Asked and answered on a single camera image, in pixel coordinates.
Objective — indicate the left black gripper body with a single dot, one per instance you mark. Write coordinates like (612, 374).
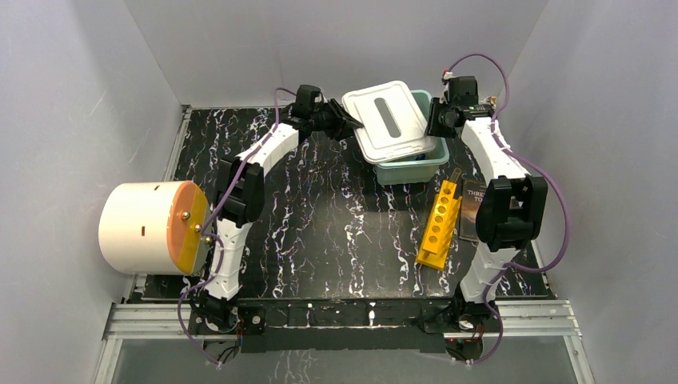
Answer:
(333, 121)

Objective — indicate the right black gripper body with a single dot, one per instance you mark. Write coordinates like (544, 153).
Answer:
(438, 118)

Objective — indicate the white bin lid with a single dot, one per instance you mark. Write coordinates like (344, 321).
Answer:
(393, 126)

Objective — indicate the clear glass test tube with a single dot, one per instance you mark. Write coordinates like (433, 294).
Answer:
(454, 178)

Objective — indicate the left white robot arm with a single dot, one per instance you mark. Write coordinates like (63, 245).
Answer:
(239, 192)

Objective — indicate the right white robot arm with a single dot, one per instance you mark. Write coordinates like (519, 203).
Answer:
(511, 212)

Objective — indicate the teal plastic bin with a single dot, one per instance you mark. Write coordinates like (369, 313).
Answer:
(419, 168)

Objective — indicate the dark book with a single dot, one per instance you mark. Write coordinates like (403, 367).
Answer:
(472, 197)

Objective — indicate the yellow test tube rack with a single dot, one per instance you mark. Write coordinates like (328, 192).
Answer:
(438, 234)

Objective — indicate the white and orange cylinder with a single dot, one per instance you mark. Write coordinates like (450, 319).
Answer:
(154, 228)

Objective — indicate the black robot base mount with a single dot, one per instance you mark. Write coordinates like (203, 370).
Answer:
(271, 324)

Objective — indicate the aluminium frame rail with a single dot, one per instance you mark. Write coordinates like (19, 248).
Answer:
(520, 319)

